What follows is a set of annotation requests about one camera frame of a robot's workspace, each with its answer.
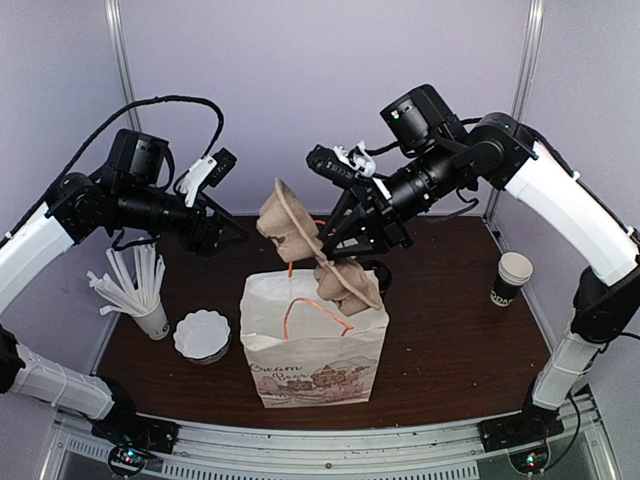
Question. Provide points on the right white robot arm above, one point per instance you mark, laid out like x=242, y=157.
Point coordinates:
x=446, y=155

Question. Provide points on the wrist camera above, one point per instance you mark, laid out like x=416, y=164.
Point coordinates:
x=208, y=171
x=344, y=168

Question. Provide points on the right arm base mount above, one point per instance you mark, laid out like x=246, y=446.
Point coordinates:
x=519, y=429

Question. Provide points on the black lidded coffee cup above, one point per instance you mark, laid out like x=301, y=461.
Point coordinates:
x=382, y=273

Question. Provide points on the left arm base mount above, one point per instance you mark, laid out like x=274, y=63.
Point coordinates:
x=142, y=433

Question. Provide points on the brown cardboard cup carrier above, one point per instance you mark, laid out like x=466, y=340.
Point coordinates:
x=285, y=221

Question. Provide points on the aluminium frame post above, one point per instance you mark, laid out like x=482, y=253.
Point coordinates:
x=118, y=43
x=529, y=58

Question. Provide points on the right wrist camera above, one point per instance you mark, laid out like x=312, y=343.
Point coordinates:
x=344, y=168

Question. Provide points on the white cup holding straws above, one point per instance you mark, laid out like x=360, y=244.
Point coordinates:
x=152, y=320

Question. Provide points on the left aluminium frame post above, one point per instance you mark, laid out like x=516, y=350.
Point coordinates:
x=118, y=43

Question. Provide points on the right aluminium frame post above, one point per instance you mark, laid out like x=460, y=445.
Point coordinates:
x=529, y=58

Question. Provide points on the bundle of wrapped straws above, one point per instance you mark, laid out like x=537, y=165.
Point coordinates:
x=130, y=289

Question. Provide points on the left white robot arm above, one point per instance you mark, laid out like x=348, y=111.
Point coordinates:
x=122, y=194

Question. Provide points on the aluminium front rail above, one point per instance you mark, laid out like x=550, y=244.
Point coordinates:
x=452, y=450

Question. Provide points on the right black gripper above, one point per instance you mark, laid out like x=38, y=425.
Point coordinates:
x=383, y=224

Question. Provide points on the white fluted dish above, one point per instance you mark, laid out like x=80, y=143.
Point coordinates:
x=203, y=337

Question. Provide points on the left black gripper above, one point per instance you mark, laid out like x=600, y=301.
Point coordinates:
x=204, y=243

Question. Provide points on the white paper takeout bag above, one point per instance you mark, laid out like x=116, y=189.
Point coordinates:
x=301, y=350

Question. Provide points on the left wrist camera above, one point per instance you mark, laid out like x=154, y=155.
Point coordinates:
x=208, y=171

